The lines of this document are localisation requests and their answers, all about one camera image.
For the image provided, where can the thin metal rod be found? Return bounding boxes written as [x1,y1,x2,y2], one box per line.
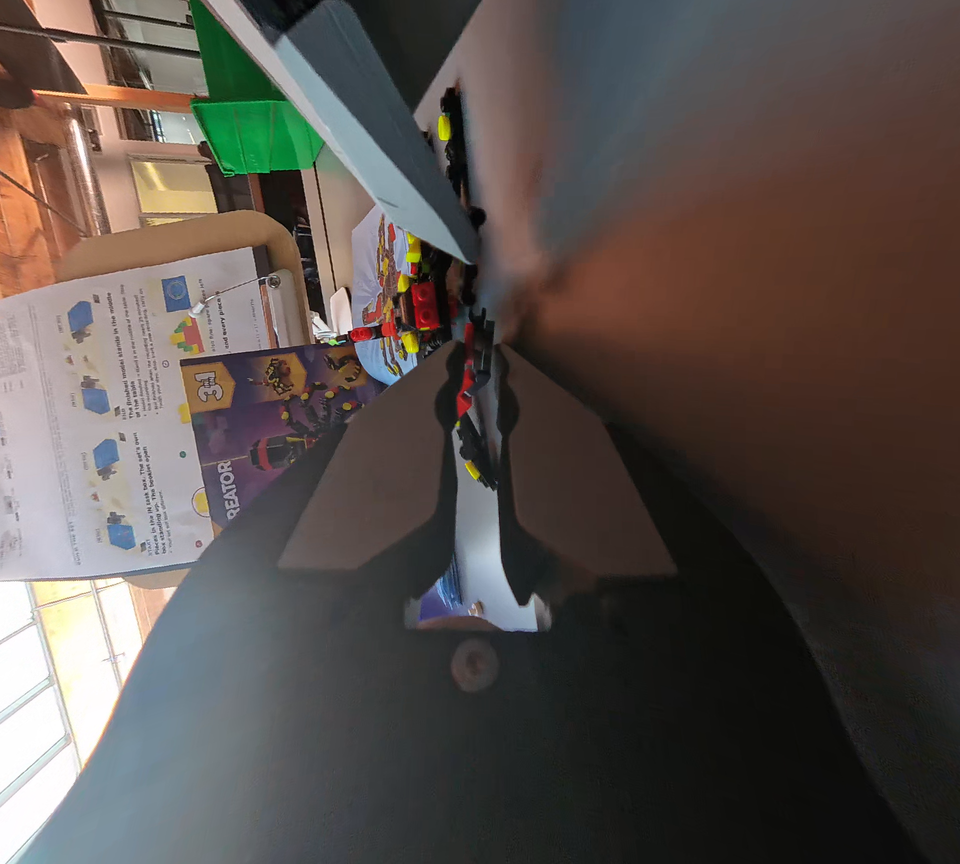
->
[0,22,201,60]

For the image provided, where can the bright window with frame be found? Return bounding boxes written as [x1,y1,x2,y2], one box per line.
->
[0,577,145,864]

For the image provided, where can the light blue lego instruction booklet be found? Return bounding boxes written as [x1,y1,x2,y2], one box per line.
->
[350,204,423,387]

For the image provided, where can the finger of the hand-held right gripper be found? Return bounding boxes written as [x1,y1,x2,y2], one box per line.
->
[273,0,483,267]

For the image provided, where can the purple lego box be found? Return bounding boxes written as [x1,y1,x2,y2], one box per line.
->
[180,342,385,529]

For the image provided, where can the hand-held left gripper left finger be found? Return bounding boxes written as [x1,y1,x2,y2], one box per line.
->
[276,342,460,573]

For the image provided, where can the white printed instruction sheet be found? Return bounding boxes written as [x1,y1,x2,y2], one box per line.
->
[0,246,261,582]

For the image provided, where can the red and black lego assembly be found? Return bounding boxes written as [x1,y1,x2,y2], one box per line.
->
[448,309,502,492]

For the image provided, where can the green plastic bin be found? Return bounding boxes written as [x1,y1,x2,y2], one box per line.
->
[186,0,325,177]

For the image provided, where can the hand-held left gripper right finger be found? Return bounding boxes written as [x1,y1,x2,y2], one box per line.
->
[496,342,678,606]

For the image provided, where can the red lego model with yellow studs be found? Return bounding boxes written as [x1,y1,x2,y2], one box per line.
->
[382,245,460,355]

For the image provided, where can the shiny metal pipe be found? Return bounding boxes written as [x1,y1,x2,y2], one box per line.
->
[63,116,115,237]

